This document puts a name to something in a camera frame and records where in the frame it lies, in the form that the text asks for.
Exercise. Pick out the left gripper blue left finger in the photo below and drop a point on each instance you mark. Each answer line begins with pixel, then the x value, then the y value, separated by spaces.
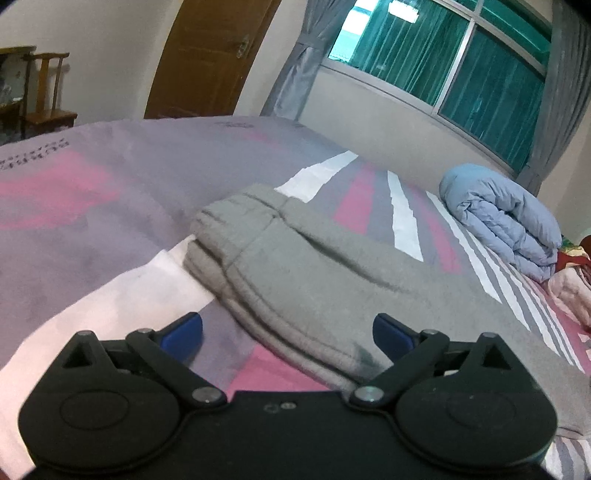
pixel 167 353

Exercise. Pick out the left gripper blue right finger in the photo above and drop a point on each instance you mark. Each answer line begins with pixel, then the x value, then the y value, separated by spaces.
pixel 414 356

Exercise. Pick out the grey sweat pants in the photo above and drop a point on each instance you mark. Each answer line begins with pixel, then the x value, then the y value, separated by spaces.
pixel 309 290

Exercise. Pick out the purple pink striped bed sheet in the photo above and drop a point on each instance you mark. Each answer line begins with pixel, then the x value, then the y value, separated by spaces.
pixel 95 223

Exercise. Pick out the folded light blue duvet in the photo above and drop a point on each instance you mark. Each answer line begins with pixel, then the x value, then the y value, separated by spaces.
pixel 505 217

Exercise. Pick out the wooden chair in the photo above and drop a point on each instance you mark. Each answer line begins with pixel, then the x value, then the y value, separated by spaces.
pixel 46 116

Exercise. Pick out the grey curtain left of window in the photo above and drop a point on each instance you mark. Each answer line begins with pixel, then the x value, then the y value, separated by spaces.
pixel 323 19

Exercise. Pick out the grey curtain of window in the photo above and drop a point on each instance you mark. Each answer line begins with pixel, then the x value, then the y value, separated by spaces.
pixel 323 19
pixel 565 98

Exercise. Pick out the window with teal glass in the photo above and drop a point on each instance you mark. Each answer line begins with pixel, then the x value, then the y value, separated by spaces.
pixel 477 66

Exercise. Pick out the grey curtain right of window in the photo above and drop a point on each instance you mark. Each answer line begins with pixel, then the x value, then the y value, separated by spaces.
pixel 565 98

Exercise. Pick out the brown wooden door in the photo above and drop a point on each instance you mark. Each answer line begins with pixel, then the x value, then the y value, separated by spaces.
pixel 207 56

